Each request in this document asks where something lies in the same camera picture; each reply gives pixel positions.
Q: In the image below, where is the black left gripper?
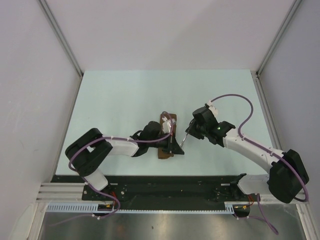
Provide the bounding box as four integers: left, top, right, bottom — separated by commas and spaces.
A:
147, 131, 184, 155

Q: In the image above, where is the brown cloth napkin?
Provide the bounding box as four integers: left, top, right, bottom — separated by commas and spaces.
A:
157, 113, 177, 160

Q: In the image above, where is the silver ornate spoon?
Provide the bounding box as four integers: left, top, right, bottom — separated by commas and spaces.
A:
180, 133, 189, 148

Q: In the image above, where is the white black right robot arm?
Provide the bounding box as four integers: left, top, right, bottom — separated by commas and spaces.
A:
186, 105, 309, 204

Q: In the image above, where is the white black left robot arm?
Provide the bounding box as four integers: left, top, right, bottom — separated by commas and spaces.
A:
65, 121, 185, 200

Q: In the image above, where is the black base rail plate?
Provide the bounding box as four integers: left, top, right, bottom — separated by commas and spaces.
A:
49, 174, 292, 211

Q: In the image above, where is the white slotted cable duct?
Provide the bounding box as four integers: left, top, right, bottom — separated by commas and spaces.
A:
46, 202, 249, 215

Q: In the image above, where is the aluminium side rail profile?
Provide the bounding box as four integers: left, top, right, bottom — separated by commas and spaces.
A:
251, 71, 320, 240

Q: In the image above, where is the right aluminium frame post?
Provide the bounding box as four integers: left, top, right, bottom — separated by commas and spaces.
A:
255, 0, 304, 78

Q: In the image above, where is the aluminium frame post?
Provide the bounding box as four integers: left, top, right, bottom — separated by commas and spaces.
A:
255, 0, 304, 78
37, 0, 84, 78

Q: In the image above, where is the left aluminium frame post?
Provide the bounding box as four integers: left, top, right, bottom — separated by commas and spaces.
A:
37, 0, 84, 78

